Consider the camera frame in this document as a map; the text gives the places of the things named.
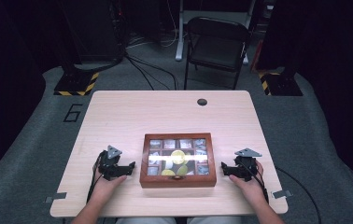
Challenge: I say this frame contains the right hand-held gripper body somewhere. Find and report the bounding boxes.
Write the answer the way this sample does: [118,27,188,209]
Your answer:
[232,147,263,183]

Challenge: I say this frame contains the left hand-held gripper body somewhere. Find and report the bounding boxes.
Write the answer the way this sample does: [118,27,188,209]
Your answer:
[98,145,126,182]

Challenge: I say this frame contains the large yellow capsule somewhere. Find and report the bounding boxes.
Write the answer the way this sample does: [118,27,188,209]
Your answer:
[170,149,187,165]

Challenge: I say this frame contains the wooden box with glass lid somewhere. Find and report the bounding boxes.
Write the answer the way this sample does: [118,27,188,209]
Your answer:
[139,133,218,189]

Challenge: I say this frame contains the person's right hand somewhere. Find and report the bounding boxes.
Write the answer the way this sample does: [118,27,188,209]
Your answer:
[229,160,268,205]

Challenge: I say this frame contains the person's left hand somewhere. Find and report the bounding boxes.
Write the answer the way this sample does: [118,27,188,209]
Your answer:
[92,167,128,202]

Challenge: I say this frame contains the crumpled silver packet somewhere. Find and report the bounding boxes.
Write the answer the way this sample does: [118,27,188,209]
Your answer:
[148,150,162,166]

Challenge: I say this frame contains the silver blue packet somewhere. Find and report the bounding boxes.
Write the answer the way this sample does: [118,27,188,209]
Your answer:
[193,138,207,150]

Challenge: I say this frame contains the white red print packet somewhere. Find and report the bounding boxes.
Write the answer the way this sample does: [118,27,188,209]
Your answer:
[162,139,177,150]

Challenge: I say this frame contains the grey tape strip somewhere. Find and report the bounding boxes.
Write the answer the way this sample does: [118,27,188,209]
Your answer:
[44,191,68,204]
[271,189,293,200]

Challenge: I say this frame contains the person's light trousers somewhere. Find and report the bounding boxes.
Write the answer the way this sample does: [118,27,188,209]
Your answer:
[114,216,243,224]

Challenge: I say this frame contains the black floor tape marking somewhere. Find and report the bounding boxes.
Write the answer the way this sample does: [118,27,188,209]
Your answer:
[63,103,84,123]

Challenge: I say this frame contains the black yellow striped stand base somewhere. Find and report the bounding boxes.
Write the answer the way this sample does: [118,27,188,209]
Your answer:
[257,69,304,97]
[53,63,100,97]

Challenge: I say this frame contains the red board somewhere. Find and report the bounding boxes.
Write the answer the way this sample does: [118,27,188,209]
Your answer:
[249,39,264,73]

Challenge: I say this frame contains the black folding chair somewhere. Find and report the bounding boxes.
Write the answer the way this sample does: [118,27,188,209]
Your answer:
[183,16,251,91]

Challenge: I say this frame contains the dark computer tower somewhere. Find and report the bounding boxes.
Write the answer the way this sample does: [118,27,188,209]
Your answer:
[62,0,126,65]

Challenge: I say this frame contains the dark curtain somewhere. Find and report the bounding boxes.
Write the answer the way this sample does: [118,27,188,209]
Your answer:
[0,0,47,189]
[266,0,353,195]

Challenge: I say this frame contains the right hand-held gripper cable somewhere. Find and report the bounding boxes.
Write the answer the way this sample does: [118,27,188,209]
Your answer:
[238,157,270,205]

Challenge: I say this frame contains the hand-held gripper cable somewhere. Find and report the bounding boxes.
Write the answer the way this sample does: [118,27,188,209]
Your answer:
[238,157,270,205]
[85,151,105,203]

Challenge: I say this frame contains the left hand-held gripper cable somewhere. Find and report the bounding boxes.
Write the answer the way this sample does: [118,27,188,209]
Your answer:
[85,151,105,203]

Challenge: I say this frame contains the black floor cable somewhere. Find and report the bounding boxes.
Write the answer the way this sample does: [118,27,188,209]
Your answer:
[275,166,322,224]
[123,54,156,91]
[127,55,179,91]

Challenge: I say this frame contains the white cable bundle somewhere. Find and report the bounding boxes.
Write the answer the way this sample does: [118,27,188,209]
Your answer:
[127,0,180,49]

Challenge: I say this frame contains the white desk frame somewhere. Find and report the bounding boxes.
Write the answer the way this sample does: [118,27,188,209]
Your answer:
[175,0,257,65]

